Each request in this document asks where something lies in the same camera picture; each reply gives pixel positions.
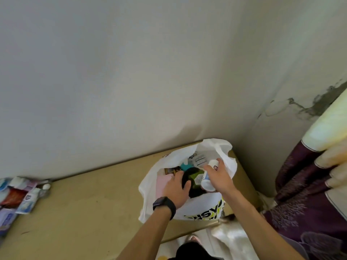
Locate blue white blister pack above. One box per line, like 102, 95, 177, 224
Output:
0, 177, 13, 191

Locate person's right hand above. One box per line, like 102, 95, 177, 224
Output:
202, 158, 236, 197

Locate white plastic bag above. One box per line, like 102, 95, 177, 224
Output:
138, 138, 238, 224

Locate lilac wipes pack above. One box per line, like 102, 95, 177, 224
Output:
0, 208, 18, 237

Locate red bottle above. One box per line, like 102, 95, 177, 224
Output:
0, 188, 27, 209

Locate black pouch with green label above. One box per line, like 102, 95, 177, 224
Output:
181, 167, 206, 199

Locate black smartwatch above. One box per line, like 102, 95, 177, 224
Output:
153, 196, 177, 221

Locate white bottle with pink cap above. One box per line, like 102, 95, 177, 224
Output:
9, 176, 38, 190

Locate pink soft pack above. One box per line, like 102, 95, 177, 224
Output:
155, 173, 174, 199

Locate person's left hand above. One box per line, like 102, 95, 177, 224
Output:
162, 170, 192, 210

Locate black shorts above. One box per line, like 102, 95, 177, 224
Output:
168, 242, 223, 260

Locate white blue bottle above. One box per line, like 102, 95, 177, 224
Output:
200, 159, 219, 192

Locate person's left forearm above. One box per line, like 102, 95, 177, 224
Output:
116, 207, 173, 260

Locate small vial with white cap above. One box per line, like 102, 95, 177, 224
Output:
39, 182, 52, 199

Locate white blue printed packet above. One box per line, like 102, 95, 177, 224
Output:
188, 153, 208, 168

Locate light wooden cabinet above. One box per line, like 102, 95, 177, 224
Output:
0, 142, 262, 260

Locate cream and purple curtain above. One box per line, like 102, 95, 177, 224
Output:
211, 89, 347, 260

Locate person's right forearm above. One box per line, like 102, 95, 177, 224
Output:
222, 191, 304, 260

